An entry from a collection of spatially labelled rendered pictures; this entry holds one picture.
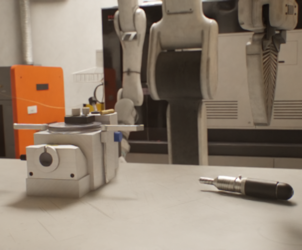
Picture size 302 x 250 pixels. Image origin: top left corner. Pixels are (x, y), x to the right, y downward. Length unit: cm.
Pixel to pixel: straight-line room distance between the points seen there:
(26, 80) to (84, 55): 173
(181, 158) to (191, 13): 46
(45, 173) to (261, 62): 35
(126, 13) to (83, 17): 207
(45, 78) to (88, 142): 136
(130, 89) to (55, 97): 66
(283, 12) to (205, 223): 28
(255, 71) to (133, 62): 99
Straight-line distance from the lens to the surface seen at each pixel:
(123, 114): 144
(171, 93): 129
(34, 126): 74
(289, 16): 60
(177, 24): 131
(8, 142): 185
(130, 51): 153
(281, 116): 211
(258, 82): 57
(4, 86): 183
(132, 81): 151
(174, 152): 138
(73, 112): 73
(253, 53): 57
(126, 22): 152
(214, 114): 212
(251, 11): 56
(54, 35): 368
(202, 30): 130
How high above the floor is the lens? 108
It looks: 7 degrees down
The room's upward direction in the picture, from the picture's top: 1 degrees counter-clockwise
